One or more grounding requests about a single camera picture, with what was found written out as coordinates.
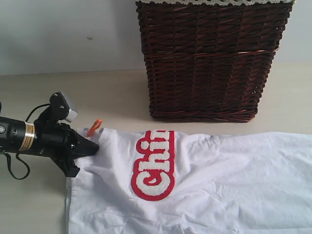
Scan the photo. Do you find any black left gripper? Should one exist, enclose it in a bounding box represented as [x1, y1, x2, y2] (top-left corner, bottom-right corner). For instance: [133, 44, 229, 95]
[34, 108, 99, 177]

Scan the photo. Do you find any white t-shirt red lettering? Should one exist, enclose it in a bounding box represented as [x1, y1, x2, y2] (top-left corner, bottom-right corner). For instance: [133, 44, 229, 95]
[66, 129, 312, 234]

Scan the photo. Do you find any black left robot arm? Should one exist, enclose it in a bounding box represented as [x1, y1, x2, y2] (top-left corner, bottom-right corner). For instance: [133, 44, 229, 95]
[0, 104, 99, 177]

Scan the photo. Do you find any dark brown wicker basket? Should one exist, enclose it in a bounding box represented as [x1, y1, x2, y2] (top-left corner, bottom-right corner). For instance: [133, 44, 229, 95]
[135, 2, 294, 123]

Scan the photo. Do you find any orange perforated strap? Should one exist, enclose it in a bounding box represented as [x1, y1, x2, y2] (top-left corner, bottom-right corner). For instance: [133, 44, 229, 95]
[87, 118, 102, 137]

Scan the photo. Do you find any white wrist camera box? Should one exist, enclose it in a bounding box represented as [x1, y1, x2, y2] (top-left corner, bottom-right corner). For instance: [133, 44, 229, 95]
[49, 91, 78, 123]

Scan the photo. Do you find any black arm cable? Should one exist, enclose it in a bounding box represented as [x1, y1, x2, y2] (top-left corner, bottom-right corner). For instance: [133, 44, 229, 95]
[0, 103, 51, 180]

